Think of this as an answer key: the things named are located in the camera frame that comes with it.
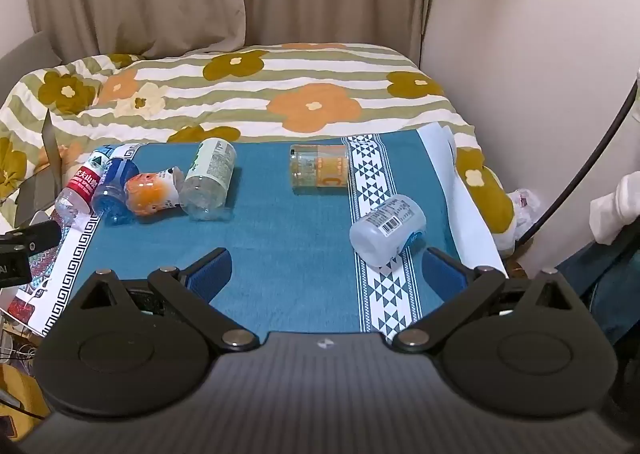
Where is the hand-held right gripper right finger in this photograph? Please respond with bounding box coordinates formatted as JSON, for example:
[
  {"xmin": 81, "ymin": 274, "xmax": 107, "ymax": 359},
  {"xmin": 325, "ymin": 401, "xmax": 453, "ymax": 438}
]
[{"xmin": 392, "ymin": 247, "xmax": 574, "ymax": 354}]

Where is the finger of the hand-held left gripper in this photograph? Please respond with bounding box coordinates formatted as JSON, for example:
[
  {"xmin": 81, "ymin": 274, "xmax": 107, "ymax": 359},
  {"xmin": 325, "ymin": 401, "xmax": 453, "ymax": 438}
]
[{"xmin": 0, "ymin": 219, "xmax": 64, "ymax": 255}]

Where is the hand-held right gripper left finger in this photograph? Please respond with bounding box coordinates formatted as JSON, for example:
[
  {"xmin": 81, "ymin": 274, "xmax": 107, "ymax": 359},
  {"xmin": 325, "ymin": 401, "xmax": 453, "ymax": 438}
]
[{"xmin": 67, "ymin": 247, "xmax": 261, "ymax": 351}]

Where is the translucent white plastic cup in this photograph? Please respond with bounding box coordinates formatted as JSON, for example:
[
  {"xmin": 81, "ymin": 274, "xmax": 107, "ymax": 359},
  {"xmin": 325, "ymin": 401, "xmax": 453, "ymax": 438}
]
[{"xmin": 348, "ymin": 193, "xmax": 428, "ymax": 269}]

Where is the grey laptop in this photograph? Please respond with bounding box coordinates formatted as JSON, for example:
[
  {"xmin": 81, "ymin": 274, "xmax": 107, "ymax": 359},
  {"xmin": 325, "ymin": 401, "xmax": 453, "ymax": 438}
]
[{"xmin": 14, "ymin": 109, "xmax": 63, "ymax": 230}]

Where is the white sheet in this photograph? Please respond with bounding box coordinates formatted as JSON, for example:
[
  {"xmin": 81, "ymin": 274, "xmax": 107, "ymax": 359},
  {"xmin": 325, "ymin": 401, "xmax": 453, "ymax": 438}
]
[{"xmin": 417, "ymin": 123, "xmax": 510, "ymax": 281}]

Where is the red label water bottle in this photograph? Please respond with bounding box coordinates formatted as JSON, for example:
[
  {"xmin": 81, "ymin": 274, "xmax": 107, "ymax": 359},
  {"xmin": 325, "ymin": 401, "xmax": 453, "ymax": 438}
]
[{"xmin": 54, "ymin": 146, "xmax": 119, "ymax": 230}]

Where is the teal patterned table cloth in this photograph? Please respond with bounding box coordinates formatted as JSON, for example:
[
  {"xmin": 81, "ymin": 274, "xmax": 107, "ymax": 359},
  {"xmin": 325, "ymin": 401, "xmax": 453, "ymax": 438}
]
[{"xmin": 9, "ymin": 127, "xmax": 509, "ymax": 338}]

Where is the blue plastic bottle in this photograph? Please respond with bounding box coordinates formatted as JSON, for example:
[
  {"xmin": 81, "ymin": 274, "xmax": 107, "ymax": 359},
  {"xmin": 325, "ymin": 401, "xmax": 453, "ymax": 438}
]
[{"xmin": 92, "ymin": 157, "xmax": 141, "ymax": 226}]

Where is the clear green label bottle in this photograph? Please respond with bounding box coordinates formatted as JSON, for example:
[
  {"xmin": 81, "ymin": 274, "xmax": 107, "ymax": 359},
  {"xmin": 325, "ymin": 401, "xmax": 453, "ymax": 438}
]
[{"xmin": 178, "ymin": 137, "xmax": 238, "ymax": 222}]

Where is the small orange white bottle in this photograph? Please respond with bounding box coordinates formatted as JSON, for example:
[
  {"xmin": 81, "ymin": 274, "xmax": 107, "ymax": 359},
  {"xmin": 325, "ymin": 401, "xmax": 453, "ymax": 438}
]
[{"xmin": 124, "ymin": 166, "xmax": 184, "ymax": 220}]

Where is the clear plastic bag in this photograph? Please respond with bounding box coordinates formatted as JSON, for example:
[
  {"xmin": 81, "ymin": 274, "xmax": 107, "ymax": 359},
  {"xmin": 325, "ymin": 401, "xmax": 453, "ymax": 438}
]
[{"xmin": 507, "ymin": 188, "xmax": 543, "ymax": 238}]

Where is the yellow box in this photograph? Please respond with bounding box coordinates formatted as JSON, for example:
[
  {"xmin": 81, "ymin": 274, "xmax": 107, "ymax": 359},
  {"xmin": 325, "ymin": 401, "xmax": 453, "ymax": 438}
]
[{"xmin": 0, "ymin": 363, "xmax": 51, "ymax": 442}]

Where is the person's blue jeans leg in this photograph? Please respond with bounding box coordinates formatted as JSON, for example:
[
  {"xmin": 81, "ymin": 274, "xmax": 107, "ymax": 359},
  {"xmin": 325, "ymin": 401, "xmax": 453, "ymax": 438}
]
[{"xmin": 554, "ymin": 229, "xmax": 640, "ymax": 350}]

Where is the white cloth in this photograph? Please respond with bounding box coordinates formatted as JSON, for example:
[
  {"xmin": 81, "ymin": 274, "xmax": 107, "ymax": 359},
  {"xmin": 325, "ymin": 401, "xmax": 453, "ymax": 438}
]
[{"xmin": 589, "ymin": 173, "xmax": 640, "ymax": 246}]

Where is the grey sofa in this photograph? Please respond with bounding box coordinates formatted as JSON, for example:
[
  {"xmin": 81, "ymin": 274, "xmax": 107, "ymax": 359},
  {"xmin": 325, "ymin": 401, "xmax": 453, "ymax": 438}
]
[{"xmin": 0, "ymin": 29, "xmax": 63, "ymax": 100}]

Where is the floral striped blanket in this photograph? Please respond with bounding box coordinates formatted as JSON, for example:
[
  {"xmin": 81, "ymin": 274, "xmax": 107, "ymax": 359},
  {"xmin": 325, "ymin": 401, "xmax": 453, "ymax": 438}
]
[{"xmin": 0, "ymin": 41, "xmax": 517, "ymax": 256}]

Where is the black cable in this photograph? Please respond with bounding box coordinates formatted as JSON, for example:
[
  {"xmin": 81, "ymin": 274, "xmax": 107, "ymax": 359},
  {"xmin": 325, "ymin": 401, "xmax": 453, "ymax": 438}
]
[{"xmin": 515, "ymin": 83, "xmax": 640, "ymax": 246}]

